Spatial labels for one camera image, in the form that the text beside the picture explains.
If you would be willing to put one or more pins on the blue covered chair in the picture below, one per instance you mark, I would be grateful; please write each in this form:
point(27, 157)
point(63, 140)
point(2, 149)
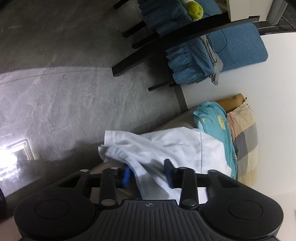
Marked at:
point(164, 16)
point(236, 46)

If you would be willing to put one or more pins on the white black-edged desk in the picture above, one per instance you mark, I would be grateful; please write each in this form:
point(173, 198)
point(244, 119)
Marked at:
point(238, 12)

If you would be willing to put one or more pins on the yellow-green plush toy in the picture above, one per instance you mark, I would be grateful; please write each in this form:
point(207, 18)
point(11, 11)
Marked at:
point(194, 10)

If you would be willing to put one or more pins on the grey cloth on chair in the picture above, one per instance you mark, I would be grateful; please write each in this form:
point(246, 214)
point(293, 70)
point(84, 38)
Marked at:
point(215, 60)

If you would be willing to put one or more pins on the checkered pillow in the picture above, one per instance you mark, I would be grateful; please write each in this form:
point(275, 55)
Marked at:
point(241, 122)

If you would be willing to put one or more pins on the teal patterned bed sheet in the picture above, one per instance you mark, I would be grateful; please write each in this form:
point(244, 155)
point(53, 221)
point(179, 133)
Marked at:
point(210, 117)

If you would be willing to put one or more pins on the white t-shirt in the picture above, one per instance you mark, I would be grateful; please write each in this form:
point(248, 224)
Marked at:
point(145, 154)

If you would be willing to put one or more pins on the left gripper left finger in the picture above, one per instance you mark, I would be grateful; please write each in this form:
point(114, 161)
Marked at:
point(109, 181)

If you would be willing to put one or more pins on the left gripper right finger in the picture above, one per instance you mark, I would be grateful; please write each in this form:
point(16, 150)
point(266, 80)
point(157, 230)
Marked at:
point(188, 181)

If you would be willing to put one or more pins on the brown bed headboard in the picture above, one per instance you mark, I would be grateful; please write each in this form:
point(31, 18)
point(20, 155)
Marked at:
point(231, 103)

